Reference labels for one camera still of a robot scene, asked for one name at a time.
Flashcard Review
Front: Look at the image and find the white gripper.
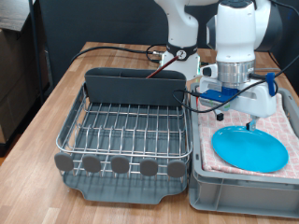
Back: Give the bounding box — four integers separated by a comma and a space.
198, 76, 278, 132

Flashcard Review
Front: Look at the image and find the blue plate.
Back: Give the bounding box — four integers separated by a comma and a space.
211, 125, 290, 174

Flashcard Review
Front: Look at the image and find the red-brown wooden spoon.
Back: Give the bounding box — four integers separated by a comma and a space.
146, 55, 180, 79

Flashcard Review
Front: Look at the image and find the pink checkered cloth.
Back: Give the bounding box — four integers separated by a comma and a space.
195, 84, 299, 180

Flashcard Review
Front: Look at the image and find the gray plastic crate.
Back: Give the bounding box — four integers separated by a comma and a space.
188, 82, 299, 219

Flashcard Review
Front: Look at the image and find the dark gray cutlery holder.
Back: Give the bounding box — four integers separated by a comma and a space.
84, 67, 187, 107

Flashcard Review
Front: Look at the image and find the gray plastic drain tray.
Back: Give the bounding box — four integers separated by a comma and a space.
57, 83, 190, 205

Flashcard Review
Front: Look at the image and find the dark partition panel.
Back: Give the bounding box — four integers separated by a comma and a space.
38, 0, 299, 91

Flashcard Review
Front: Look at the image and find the black metal pole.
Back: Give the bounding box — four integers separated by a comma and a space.
27, 0, 45, 105

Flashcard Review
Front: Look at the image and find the cardboard box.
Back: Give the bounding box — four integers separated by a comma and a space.
0, 27, 40, 145

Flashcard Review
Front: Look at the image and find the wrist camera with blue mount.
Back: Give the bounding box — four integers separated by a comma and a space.
197, 72, 277, 112

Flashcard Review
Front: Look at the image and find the black camera cable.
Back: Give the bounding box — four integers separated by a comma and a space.
172, 0, 299, 122

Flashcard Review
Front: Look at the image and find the steel wire dish rack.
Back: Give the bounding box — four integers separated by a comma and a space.
54, 82, 194, 179

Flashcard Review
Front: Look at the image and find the black power cable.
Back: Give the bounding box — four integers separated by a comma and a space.
70, 43, 168, 64

